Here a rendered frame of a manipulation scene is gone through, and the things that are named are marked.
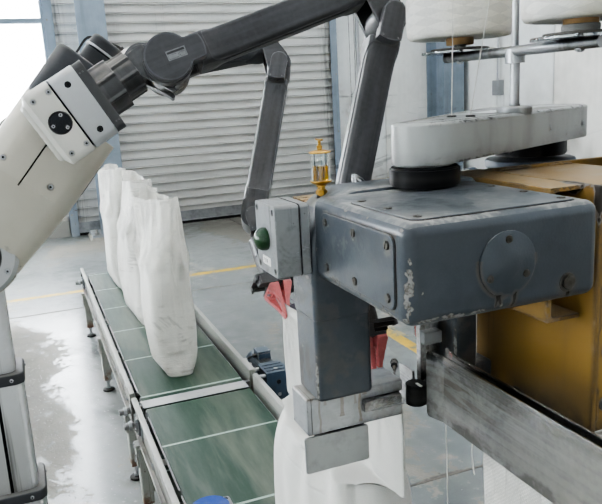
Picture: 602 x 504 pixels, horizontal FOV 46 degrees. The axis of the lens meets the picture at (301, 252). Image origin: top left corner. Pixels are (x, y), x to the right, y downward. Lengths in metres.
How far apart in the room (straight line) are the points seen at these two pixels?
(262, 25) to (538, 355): 0.67
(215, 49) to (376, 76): 0.27
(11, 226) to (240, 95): 7.39
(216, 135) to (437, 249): 7.92
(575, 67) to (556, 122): 6.99
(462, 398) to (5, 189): 0.84
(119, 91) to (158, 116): 7.27
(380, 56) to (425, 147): 0.40
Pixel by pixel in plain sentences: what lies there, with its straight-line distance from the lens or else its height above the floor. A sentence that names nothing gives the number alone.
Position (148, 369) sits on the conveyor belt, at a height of 0.38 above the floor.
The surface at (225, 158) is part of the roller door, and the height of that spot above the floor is 0.73.
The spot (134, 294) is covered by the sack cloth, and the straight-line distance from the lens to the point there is 3.61.
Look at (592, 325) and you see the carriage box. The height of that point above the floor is 1.17.
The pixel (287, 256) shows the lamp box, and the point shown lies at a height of 1.27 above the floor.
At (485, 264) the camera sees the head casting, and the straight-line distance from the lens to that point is 0.72.
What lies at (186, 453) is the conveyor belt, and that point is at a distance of 2.32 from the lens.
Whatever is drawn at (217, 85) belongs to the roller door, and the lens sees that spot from 8.58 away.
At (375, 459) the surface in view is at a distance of 1.25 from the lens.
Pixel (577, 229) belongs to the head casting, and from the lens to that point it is 0.79.
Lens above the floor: 1.46
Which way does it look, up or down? 13 degrees down
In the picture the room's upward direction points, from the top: 3 degrees counter-clockwise
